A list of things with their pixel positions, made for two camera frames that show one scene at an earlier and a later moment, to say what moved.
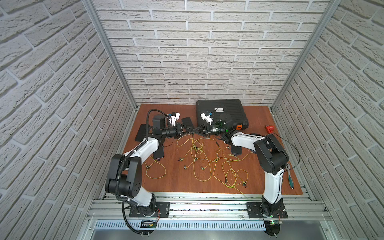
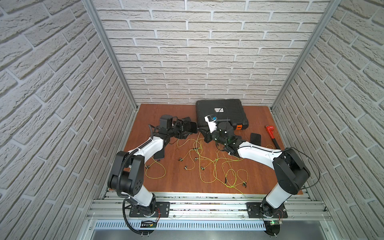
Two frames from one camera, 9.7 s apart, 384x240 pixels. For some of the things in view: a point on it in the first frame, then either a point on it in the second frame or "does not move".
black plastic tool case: (233, 108) does not move
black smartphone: (141, 133) to (192, 127)
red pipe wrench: (270, 129) does not move
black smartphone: (159, 153) does not move
